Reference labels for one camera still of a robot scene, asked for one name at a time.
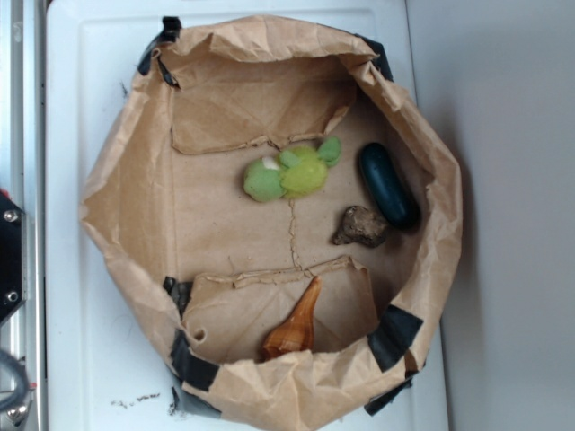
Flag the green plush animal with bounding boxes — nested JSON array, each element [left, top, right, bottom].
[[243, 136, 341, 203]]

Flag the brown paper-lined box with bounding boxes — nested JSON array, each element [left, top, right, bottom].
[[81, 15, 463, 430]]

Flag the aluminium frame rail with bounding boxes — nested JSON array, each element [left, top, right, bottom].
[[1, 1, 48, 430]]

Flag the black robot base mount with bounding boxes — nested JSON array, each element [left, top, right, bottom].
[[1, 189, 26, 326]]

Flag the orange brown seashell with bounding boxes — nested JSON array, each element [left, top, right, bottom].
[[261, 276, 323, 361]]

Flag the dark green cucumber toy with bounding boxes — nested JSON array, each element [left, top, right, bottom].
[[359, 143, 420, 230]]

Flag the brown rock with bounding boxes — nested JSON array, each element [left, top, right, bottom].
[[332, 206, 389, 248]]

